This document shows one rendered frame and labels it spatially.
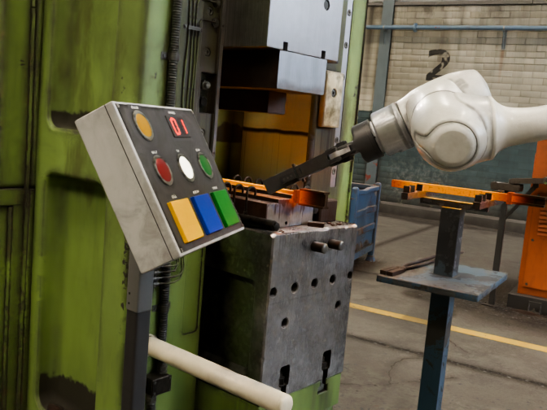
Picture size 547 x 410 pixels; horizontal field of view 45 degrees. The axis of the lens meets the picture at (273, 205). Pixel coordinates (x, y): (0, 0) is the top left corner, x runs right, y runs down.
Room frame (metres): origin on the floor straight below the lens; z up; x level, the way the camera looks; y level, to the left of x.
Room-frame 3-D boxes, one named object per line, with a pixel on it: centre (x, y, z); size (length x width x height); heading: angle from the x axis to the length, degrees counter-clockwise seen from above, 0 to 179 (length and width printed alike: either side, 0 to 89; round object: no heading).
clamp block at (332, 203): (1.91, -0.12, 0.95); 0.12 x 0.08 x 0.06; 50
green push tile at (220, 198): (1.31, 0.10, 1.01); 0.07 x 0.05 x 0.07; 165
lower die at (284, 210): (1.87, 0.11, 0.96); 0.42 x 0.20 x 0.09; 50
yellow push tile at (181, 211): (1.12, 0.15, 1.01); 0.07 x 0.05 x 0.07; 165
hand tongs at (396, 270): (2.16, -0.53, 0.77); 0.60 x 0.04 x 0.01; 144
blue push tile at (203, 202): (1.22, 0.13, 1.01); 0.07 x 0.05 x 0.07; 165
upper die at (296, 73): (1.87, 0.11, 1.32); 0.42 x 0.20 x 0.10; 50
